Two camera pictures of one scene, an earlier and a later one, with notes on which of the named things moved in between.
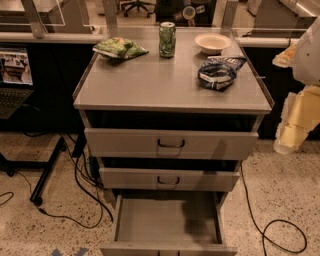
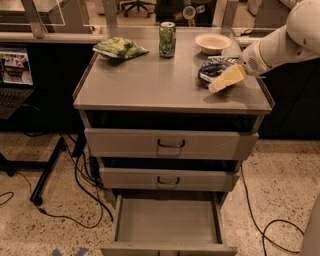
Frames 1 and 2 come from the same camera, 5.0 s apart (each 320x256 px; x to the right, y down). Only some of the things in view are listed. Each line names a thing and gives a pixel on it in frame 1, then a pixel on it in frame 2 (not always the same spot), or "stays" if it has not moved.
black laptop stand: (10, 166) stays
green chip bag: (119, 48) stays
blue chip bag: (217, 72) stays
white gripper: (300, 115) → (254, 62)
